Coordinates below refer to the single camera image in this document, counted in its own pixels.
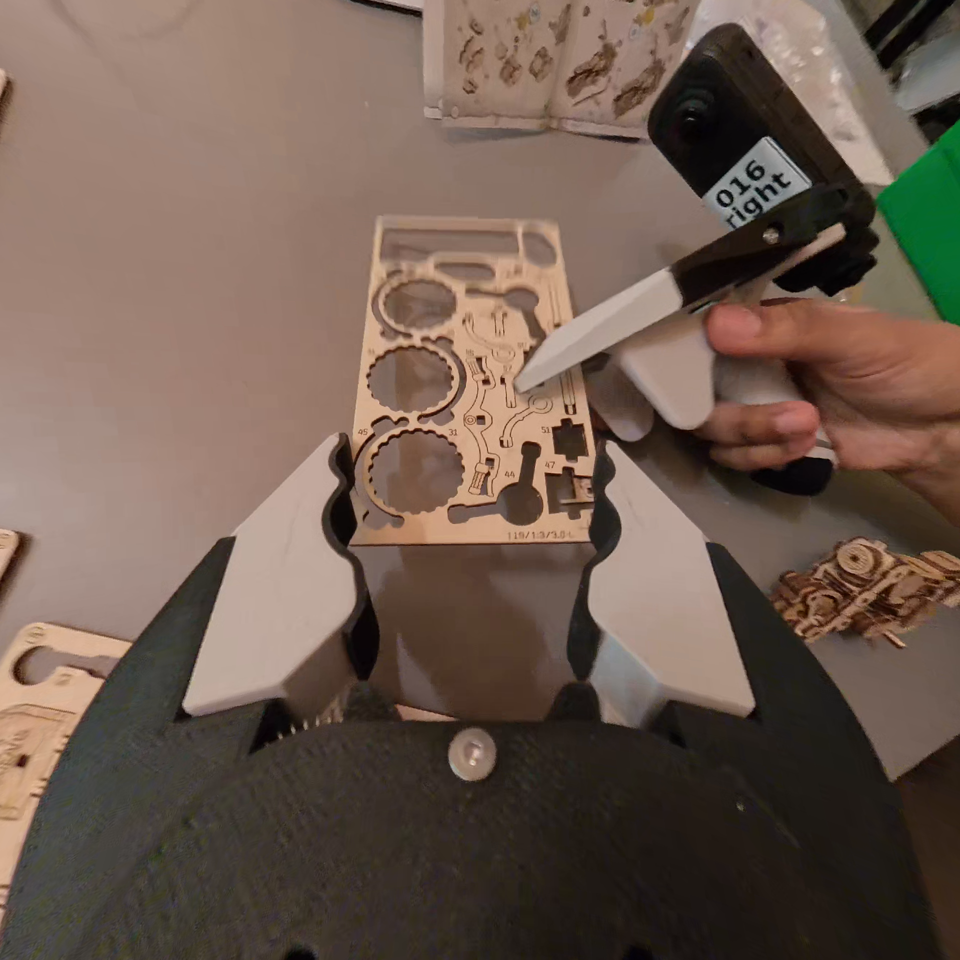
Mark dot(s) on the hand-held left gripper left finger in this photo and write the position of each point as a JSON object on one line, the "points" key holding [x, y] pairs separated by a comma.
{"points": [[277, 585]]}

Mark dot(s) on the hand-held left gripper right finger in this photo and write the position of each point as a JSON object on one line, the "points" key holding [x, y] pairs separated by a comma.
{"points": [[660, 600]]}

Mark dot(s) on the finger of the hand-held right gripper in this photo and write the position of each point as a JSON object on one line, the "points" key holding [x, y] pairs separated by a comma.
{"points": [[600, 322]]}

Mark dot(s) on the wooden puzzle sheet gear holes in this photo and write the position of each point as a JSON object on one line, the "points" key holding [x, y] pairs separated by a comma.
{"points": [[480, 534]]}

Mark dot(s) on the grey desk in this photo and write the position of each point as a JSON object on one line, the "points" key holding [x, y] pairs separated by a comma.
{"points": [[187, 300]]}

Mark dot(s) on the person's right hand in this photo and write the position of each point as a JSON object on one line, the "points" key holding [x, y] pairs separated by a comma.
{"points": [[870, 375]]}

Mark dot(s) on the clear plastic bag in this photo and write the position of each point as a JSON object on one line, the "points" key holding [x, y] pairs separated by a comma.
{"points": [[877, 127]]}

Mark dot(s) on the assembled wooden model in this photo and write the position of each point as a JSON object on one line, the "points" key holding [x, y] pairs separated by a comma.
{"points": [[862, 585]]}

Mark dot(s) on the green plastic bin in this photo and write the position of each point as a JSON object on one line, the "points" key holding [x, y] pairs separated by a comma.
{"points": [[930, 225]]}

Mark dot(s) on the illustrated instruction booklet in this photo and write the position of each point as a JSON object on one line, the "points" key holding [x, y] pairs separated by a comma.
{"points": [[525, 45]]}

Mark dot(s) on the wooden puzzle sheet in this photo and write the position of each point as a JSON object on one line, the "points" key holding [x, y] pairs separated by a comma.
{"points": [[6, 551], [30, 750]]}

